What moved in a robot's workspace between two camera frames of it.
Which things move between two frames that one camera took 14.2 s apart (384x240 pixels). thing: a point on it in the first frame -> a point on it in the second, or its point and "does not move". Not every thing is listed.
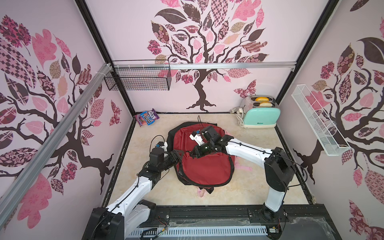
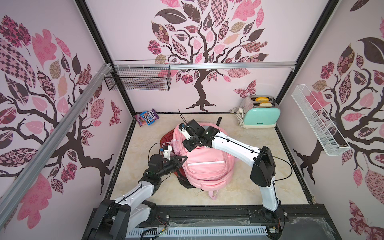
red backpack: [212, 169] -> [168, 136]
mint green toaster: [261, 111] does not move
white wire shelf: [330, 138] does not move
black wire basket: [139, 75] does not move
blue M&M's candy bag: [147, 117] does not move
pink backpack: [201, 191] -> [207, 168]
